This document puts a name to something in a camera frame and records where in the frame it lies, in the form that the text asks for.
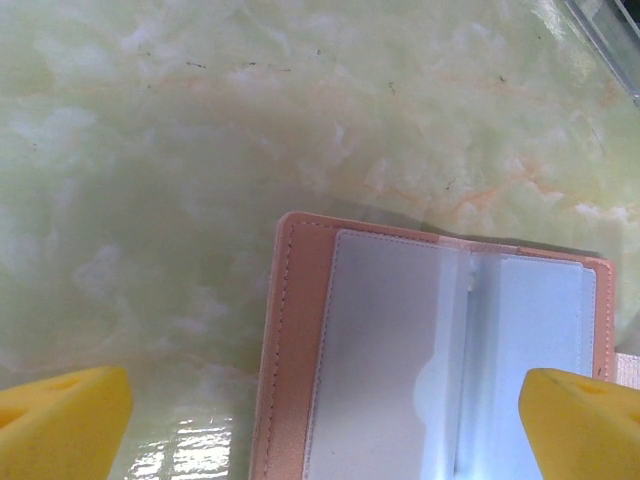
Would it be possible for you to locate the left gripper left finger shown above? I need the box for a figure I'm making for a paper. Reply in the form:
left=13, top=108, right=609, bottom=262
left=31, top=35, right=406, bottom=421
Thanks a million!
left=0, top=366, right=134, bottom=480

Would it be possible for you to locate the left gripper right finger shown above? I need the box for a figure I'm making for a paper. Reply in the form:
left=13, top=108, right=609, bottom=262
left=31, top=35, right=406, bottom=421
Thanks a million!
left=519, top=368, right=640, bottom=480

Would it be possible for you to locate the pink leather card holder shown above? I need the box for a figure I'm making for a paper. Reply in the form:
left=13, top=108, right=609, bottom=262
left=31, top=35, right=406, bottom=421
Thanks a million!
left=248, top=210, right=640, bottom=480

